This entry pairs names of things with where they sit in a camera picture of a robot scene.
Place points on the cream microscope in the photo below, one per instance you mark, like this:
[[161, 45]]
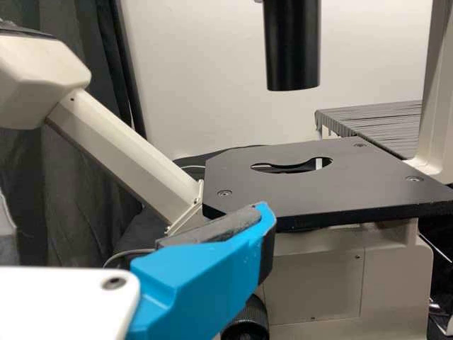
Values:
[[318, 187]]

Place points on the black platform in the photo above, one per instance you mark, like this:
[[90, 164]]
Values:
[[371, 120]]

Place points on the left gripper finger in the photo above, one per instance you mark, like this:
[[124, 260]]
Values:
[[198, 283]]

